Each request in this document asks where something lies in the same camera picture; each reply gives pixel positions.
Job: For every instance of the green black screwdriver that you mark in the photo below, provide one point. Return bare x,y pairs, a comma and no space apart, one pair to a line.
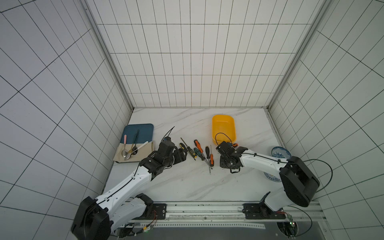
201,156

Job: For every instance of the pink handle spoon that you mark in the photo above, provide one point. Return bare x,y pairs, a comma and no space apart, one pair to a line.
124,151

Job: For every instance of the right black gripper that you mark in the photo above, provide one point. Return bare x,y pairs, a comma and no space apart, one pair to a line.
224,149

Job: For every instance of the black yellow dotted screwdriver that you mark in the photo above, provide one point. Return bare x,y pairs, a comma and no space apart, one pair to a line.
186,144

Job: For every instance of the teal tray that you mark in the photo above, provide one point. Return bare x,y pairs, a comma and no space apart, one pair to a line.
146,133

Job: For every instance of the dark handle utensil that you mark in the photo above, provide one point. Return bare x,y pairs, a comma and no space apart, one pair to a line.
133,148

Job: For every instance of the yellow plastic storage box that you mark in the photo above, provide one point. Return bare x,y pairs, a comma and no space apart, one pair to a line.
223,129

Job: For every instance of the metal spoon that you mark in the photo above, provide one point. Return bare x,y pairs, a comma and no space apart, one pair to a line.
135,150

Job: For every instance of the yellow blue patterned bowl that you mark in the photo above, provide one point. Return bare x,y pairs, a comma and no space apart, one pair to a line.
273,178

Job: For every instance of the small orange black screwdriver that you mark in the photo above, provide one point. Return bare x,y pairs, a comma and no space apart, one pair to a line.
211,157

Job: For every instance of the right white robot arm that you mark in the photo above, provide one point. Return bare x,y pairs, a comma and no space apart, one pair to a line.
299,184

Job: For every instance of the beige cloth mat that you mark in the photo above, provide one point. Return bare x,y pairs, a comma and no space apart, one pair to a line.
143,152

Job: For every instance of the large black yellow screwdriver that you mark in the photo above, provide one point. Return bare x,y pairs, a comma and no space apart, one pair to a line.
184,149

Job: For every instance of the blue white porcelain bowl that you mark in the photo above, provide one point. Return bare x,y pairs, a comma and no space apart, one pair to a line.
281,153

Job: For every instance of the large orange black screwdriver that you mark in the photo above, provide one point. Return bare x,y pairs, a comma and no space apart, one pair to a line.
198,145

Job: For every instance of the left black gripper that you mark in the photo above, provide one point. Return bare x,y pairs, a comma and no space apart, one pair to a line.
180,156

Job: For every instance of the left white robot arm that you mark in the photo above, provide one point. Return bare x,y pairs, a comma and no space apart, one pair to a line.
97,218

